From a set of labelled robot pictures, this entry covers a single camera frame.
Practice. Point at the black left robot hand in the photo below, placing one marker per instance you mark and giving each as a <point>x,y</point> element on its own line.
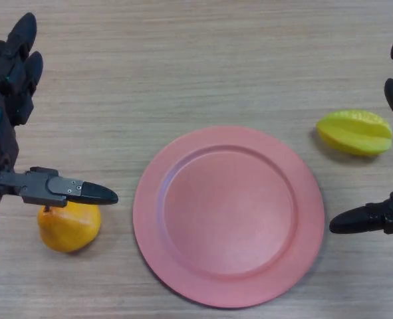
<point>6,93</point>

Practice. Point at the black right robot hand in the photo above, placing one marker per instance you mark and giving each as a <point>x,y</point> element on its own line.
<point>365,219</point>

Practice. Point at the yellow starfruit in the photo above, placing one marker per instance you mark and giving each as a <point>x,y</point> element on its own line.
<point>355,134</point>

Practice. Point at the pink round plate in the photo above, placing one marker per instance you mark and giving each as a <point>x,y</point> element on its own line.
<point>229,219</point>

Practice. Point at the orange pear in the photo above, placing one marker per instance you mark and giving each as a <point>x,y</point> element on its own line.
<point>70,229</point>

